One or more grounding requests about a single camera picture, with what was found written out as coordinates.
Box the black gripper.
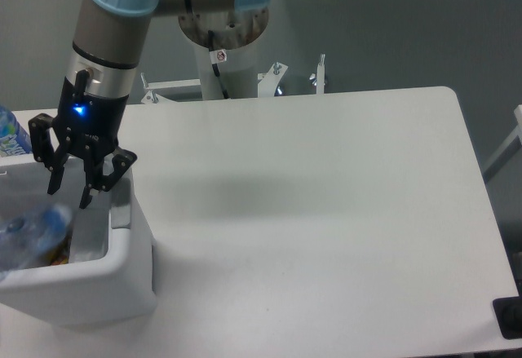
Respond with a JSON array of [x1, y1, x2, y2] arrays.
[[29, 69, 137, 209]]

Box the blue labelled water bottle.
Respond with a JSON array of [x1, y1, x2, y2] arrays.
[[1, 105, 33, 157]]

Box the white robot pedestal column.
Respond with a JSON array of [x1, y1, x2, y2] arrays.
[[178, 7, 269, 77]]

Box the white metal base frame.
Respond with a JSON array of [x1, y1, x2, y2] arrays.
[[139, 53, 330, 105]]

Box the white plastic trash can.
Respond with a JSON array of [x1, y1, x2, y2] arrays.
[[1, 154, 157, 326]]

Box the white frame at right edge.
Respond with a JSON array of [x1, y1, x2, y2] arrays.
[[482, 104, 521, 183]]

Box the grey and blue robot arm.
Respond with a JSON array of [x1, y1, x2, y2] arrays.
[[29, 0, 270, 208]]

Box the colourful snack wrappers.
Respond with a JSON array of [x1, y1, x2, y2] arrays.
[[43, 236, 72, 267]]

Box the white paper wrapper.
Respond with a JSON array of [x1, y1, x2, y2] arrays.
[[69, 208, 108, 263]]

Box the clear crushed plastic bottle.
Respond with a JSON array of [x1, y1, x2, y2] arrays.
[[1, 203, 73, 280]]

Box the black clamp at table edge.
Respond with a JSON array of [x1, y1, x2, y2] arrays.
[[493, 296, 521, 340]]

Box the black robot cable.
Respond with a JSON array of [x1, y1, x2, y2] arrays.
[[206, 29, 231, 100]]

